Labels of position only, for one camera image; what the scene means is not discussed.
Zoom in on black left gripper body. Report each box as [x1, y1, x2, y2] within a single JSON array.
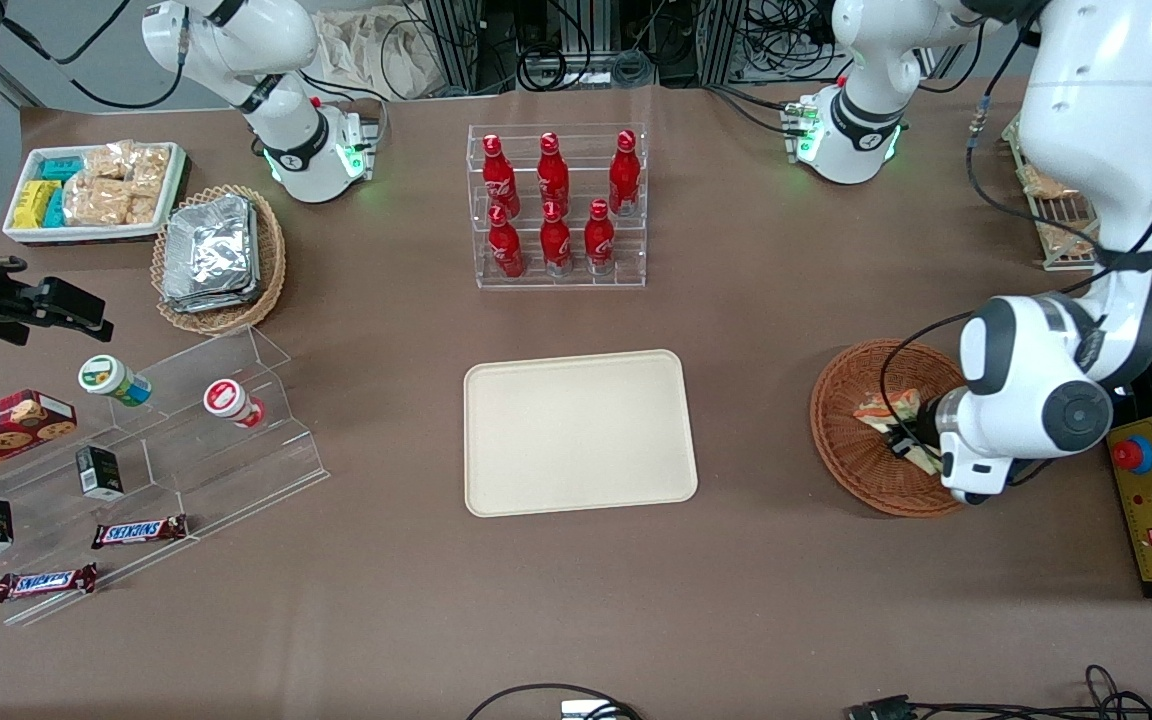
[[898, 393, 943, 443]]

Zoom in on triangle sandwich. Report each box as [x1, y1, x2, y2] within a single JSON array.
[[853, 389, 943, 477]]

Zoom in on brown wicker basket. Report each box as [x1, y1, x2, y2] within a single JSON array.
[[809, 340, 969, 518]]

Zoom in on white rectangular snack tray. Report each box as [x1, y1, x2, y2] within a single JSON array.
[[2, 142, 189, 246]]

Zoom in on natural wicker basket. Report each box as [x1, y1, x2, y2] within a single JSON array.
[[150, 184, 288, 337]]

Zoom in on beige plastic tray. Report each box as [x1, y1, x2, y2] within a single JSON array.
[[463, 349, 699, 518]]

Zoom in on green lid yogurt cup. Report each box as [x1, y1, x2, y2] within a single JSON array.
[[77, 354, 153, 407]]

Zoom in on yellow snack pack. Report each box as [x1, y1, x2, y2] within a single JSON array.
[[13, 180, 59, 230]]

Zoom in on aluminium foil container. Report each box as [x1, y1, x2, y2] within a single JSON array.
[[160, 280, 260, 314]]

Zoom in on silver foil packets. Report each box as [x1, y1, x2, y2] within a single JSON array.
[[164, 194, 256, 301]]

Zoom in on red lid yogurt cup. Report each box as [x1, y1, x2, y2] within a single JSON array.
[[202, 377, 266, 430]]

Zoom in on Snickers chocolate bar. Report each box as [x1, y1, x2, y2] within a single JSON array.
[[0, 562, 100, 604], [90, 514, 190, 550]]

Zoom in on clear acrylic stepped stand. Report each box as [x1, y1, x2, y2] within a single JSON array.
[[0, 324, 330, 628]]

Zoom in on black plug connector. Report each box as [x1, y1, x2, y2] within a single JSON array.
[[845, 694, 919, 720]]

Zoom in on red cola bottle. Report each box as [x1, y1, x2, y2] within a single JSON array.
[[481, 133, 520, 217], [584, 198, 617, 274], [608, 129, 642, 217], [536, 131, 572, 212], [540, 200, 574, 277], [487, 205, 526, 280]]

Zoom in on clear acrylic bottle rack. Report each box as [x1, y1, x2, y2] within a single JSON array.
[[466, 122, 649, 291]]

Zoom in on crumpled plastic sheet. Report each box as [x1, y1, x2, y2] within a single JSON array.
[[314, 8, 439, 102]]

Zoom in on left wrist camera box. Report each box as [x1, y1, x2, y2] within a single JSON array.
[[940, 452, 1017, 506]]

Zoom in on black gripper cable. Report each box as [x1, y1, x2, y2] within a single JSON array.
[[878, 311, 983, 433]]

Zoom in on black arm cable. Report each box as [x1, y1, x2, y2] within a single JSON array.
[[964, 20, 1152, 296], [0, 0, 189, 113]]

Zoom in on black cable tangle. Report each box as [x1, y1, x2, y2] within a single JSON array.
[[911, 663, 1152, 720]]

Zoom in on black base cable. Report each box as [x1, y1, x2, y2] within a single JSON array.
[[298, 68, 389, 153], [704, 83, 805, 138]]

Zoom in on black cable loop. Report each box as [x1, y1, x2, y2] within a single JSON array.
[[463, 682, 644, 720]]

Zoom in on aluminium frame profile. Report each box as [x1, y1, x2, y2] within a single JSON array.
[[431, 0, 485, 98]]

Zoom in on black cable bundle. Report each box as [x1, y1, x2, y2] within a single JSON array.
[[511, 35, 662, 93]]

